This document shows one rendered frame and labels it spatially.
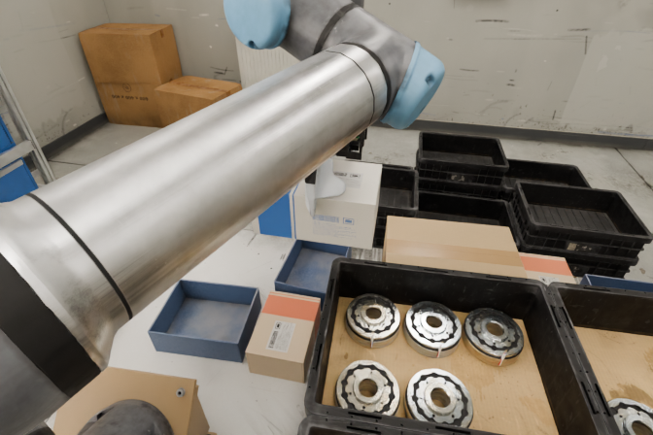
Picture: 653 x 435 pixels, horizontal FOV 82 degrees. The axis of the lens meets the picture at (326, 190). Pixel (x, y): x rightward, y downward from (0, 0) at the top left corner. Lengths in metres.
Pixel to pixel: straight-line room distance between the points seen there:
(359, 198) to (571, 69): 3.05
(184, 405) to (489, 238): 0.72
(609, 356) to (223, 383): 0.74
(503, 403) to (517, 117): 2.98
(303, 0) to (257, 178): 0.22
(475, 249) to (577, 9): 2.65
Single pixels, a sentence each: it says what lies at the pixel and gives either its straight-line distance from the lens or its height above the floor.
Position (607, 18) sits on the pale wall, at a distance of 3.48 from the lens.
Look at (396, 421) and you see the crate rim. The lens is 0.59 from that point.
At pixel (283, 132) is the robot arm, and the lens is 0.23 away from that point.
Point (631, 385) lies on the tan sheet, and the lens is 0.88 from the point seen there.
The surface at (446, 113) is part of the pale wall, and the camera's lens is 3.45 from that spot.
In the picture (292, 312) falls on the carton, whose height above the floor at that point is 0.77.
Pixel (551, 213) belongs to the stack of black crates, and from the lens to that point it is 1.84.
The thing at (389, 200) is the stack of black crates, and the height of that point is 0.49.
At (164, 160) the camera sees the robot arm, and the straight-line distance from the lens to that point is 0.20.
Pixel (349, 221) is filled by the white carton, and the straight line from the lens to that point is 0.58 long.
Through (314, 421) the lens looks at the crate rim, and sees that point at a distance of 0.58.
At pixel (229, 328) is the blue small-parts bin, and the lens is 0.96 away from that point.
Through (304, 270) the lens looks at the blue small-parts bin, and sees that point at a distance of 1.05.
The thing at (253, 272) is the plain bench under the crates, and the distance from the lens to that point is 1.06.
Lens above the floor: 1.47
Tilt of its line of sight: 35 degrees down
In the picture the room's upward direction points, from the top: straight up
